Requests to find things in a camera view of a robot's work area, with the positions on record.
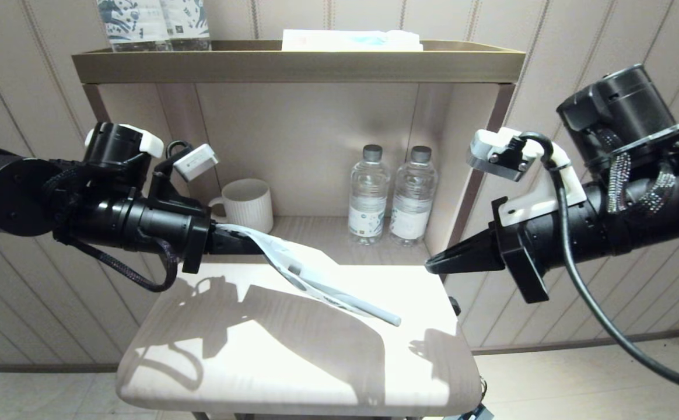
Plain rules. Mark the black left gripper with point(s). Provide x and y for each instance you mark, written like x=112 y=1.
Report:
x=195 y=248

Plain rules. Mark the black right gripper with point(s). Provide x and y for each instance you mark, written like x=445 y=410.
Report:
x=520 y=256

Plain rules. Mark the white blue horse print bag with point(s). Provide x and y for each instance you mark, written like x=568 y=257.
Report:
x=293 y=256

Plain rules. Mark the grey white toothbrush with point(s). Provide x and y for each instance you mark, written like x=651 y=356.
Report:
x=387 y=317

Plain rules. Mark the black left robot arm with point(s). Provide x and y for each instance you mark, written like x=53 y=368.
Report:
x=24 y=198

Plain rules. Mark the white ribbed mug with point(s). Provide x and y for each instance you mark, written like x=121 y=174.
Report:
x=252 y=204

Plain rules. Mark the small black knob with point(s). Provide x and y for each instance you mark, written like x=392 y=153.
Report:
x=454 y=305

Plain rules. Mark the clear water bottle black cap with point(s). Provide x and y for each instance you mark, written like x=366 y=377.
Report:
x=367 y=198
x=411 y=201

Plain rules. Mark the beige wooden shelf cabinet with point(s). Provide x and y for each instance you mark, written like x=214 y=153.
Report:
x=293 y=116

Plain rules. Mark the flat white blue packet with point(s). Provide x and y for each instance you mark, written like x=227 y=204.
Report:
x=345 y=42

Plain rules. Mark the patterned bags on top shelf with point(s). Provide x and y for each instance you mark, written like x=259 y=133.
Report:
x=134 y=24

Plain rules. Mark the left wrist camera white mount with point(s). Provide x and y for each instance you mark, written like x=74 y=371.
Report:
x=196 y=162

